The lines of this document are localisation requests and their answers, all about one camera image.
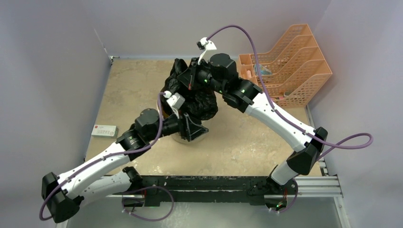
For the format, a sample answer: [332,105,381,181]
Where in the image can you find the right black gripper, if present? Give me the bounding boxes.
[178,58,226,95]

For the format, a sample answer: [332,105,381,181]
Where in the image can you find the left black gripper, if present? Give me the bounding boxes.
[146,105,207,141]

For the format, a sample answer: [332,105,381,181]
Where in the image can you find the black plastic trash bag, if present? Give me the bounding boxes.
[161,58,219,121]

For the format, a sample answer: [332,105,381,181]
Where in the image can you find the orange plastic file organizer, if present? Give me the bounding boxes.
[239,24,332,108]

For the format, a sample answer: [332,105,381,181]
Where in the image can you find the beige round trash bin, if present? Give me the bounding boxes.
[156,92,207,144]

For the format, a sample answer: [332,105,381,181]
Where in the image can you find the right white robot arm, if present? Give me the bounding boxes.
[177,53,327,193]

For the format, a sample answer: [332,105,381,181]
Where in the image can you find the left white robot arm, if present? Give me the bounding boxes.
[39,109,209,223]

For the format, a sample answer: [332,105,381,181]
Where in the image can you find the teal packet in organizer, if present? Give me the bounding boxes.
[254,65,272,75]

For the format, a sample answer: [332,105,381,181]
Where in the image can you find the white small box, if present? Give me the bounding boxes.
[91,124,118,138]

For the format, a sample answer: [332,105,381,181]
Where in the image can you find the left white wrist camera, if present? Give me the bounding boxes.
[163,91,185,119]

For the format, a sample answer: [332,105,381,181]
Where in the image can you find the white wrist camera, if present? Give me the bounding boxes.
[163,91,185,119]
[197,37,217,65]

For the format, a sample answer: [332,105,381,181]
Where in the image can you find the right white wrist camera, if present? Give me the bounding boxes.
[197,37,217,65]

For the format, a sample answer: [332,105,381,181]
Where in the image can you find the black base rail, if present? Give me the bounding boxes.
[123,175,297,208]

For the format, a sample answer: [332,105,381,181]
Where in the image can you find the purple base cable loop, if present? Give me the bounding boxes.
[121,185,175,221]

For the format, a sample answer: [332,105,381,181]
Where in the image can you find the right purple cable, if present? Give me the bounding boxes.
[206,25,374,158]

